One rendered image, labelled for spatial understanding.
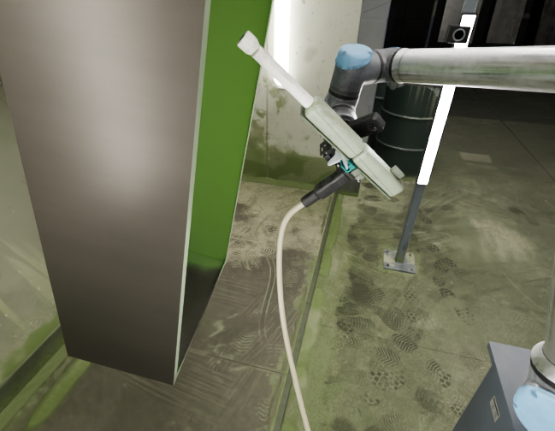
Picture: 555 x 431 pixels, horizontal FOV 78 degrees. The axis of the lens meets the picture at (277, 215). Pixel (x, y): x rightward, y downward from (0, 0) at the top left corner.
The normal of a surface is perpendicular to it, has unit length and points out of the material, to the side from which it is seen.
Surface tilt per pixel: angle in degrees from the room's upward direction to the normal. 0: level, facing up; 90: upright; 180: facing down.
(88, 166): 90
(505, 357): 0
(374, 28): 90
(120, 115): 90
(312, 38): 90
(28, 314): 57
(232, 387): 0
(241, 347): 0
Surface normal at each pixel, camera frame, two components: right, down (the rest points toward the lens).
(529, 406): -0.83, 0.36
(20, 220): 0.82, -0.33
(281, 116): -0.25, 0.53
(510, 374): 0.01, -0.83
